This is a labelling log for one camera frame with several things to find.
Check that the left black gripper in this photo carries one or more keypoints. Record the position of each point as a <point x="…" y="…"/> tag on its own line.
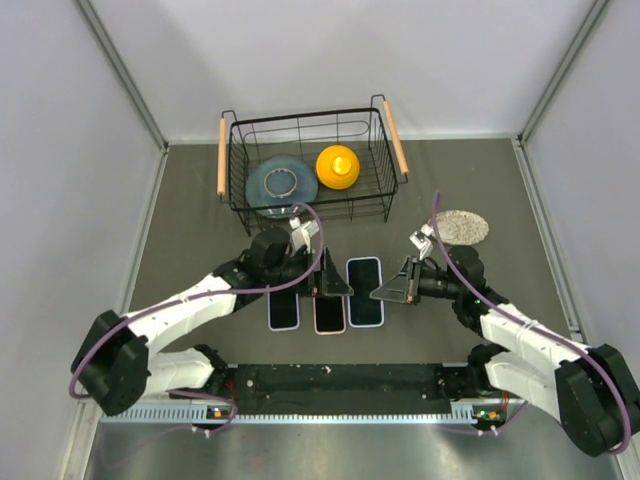
<point x="327" y="281"/>

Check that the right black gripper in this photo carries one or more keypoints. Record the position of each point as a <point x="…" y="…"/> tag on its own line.
<point x="405" y="286"/>

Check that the pink phone case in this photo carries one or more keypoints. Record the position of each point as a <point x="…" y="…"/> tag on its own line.
<point x="329" y="332"/>

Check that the light blue phone case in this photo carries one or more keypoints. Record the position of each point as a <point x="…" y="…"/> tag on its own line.
<point x="365" y="326"/>

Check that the purple smartphone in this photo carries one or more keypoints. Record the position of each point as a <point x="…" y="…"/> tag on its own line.
<point x="365" y="300"/>

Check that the blue smartphone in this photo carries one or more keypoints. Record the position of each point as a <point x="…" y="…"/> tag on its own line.
<point x="283" y="310"/>

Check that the lavender phone case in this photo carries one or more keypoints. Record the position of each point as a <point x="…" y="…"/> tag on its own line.
<point x="283" y="329"/>

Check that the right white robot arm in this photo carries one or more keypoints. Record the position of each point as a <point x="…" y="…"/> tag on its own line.
<point x="590" y="391"/>

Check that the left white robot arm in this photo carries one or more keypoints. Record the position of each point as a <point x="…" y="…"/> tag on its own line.
<point x="123" y="358"/>

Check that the speckled round coaster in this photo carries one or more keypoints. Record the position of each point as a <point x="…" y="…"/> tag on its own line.
<point x="460" y="227"/>

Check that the blue ceramic plate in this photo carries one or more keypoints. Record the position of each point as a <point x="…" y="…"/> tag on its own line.
<point x="279" y="182"/>

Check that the yellow ribbed bowl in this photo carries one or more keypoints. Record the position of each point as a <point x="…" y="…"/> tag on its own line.
<point x="337" y="167"/>

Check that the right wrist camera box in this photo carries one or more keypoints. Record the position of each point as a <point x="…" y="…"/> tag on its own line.
<point x="421" y="238"/>

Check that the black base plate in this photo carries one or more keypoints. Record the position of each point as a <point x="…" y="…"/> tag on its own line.
<point x="348" y="389"/>

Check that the black wire basket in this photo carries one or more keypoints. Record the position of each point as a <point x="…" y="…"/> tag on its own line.
<point x="370" y="131"/>

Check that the slotted cable duct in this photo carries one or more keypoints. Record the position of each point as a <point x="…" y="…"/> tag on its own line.
<point x="214" y="414"/>

